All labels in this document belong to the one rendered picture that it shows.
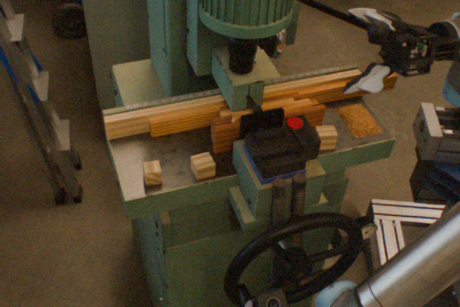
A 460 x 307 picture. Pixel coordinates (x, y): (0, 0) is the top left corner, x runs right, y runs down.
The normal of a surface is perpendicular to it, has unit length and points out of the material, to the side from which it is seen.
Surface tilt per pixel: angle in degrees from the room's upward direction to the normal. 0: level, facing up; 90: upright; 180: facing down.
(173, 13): 90
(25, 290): 0
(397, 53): 89
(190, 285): 90
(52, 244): 0
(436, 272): 65
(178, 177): 0
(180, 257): 90
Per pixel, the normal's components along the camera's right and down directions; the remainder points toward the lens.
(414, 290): -0.29, 0.28
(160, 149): 0.04, -0.72
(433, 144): -0.07, 0.69
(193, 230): 0.32, 0.67
